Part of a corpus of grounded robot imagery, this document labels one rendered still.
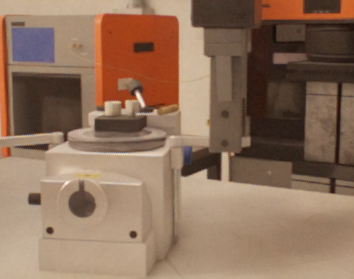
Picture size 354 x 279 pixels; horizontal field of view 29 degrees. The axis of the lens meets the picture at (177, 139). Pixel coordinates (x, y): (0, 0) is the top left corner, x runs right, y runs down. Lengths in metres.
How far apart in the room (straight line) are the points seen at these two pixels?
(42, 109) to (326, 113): 1.03
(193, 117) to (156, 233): 3.09
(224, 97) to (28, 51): 1.45
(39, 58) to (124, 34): 0.25
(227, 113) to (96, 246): 0.15
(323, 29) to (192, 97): 2.59
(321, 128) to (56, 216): 0.65
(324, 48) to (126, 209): 0.62
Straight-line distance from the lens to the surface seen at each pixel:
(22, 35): 1.98
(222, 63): 0.54
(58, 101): 1.92
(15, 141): 0.61
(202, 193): 0.81
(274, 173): 2.19
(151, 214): 0.57
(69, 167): 0.58
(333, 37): 1.08
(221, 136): 0.56
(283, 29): 2.22
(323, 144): 1.12
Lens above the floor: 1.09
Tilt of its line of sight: 9 degrees down
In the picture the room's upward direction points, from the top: straight up
